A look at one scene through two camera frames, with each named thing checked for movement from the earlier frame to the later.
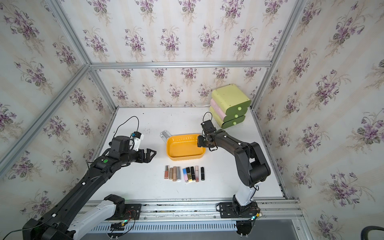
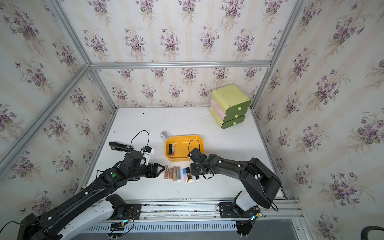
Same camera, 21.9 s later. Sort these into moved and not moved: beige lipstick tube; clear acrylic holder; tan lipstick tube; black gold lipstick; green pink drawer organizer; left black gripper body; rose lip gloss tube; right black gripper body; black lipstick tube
Moved: right black gripper body; black lipstick tube; left black gripper body
Not moved: rose lip gloss tube; tan lipstick tube; clear acrylic holder; beige lipstick tube; black gold lipstick; green pink drawer organizer
